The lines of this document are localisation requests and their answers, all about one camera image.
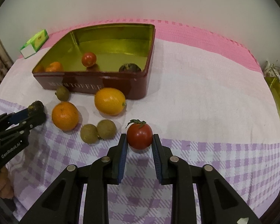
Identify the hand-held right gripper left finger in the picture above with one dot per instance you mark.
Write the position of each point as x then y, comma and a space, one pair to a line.
122, 158

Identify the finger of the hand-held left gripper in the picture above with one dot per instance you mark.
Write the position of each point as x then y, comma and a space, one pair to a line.
33, 119
17, 116

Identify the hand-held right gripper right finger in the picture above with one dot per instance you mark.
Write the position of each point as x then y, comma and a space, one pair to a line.
157, 158

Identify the dark wrinkled fruit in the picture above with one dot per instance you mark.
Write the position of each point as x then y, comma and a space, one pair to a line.
36, 105
129, 68

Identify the red tomato with stem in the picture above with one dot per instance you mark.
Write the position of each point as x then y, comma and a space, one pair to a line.
140, 136

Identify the orange mandarin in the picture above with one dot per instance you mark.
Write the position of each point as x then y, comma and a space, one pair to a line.
65, 116
54, 67

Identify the brown longan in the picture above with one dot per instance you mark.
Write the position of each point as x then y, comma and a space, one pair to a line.
106, 129
89, 133
62, 93

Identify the smooth yellow orange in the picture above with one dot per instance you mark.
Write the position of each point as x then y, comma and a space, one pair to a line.
110, 101

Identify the small red tomato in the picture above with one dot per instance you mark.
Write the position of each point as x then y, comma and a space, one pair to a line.
89, 59

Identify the red tin box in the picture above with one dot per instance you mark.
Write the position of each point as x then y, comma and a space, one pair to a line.
121, 46

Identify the person's left hand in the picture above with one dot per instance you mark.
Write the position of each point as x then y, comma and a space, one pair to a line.
4, 184

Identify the green tissue box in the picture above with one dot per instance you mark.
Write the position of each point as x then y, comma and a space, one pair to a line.
36, 40

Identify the crumpled clear plastic bag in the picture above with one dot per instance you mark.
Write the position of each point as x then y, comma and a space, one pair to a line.
271, 71

